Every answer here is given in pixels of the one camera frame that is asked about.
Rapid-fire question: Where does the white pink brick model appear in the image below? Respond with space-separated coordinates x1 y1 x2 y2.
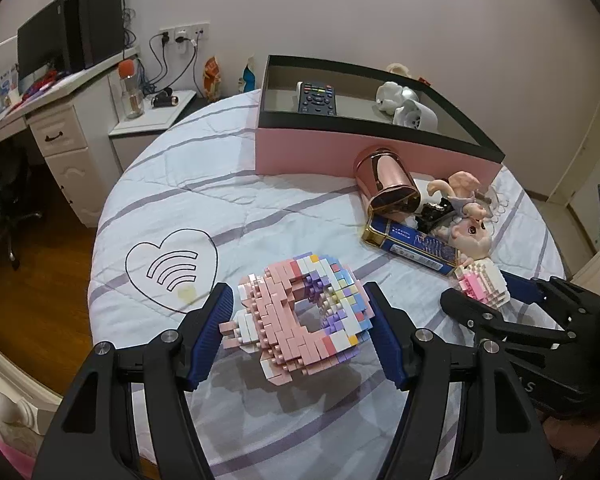
455 258 512 310

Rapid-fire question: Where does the pink pig doll figurine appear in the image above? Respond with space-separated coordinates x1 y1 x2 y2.
449 203 492 266

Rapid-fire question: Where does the blue gold cigarette box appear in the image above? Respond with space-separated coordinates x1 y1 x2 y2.
362 214 457 275

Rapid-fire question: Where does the black flower hair clip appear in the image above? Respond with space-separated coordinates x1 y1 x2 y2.
415 198 456 233

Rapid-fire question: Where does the rose gold metal cup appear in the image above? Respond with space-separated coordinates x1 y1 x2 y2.
353 146 420 216

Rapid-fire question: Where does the pink donut brick model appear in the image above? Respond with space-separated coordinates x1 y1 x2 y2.
219 252 375 386

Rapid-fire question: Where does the black tv remote control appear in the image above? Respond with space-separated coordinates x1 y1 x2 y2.
297 81 337 117

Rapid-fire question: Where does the pink winged doll figurine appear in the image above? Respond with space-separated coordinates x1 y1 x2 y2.
426 171 480 212

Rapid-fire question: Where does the pink bed sheet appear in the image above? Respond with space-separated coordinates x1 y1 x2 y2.
0 433 34 479

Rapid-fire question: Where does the pink black-rimmed storage box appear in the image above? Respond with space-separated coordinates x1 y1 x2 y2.
254 54 505 185

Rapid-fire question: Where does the white plush toy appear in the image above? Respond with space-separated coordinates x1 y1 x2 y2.
386 63 411 78

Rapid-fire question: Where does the low white black cabinet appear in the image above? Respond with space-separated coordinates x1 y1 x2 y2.
109 90 209 170

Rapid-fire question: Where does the white desk with drawers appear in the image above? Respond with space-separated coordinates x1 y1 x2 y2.
0 48 137 228

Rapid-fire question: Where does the blue white snack bag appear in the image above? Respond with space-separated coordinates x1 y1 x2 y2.
238 56 257 93

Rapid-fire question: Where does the red-cap glass bottle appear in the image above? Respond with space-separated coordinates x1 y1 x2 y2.
118 58 144 119

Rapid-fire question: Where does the orange snack bag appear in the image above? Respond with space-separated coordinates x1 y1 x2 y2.
202 56 222 102

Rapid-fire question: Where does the black computer monitor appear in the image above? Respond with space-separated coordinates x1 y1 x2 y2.
17 0 69 80

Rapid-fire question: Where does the black computer tower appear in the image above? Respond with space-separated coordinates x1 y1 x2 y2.
61 0 124 73

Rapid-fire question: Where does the wall power socket strip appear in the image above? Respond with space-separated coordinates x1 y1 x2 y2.
158 22 210 42

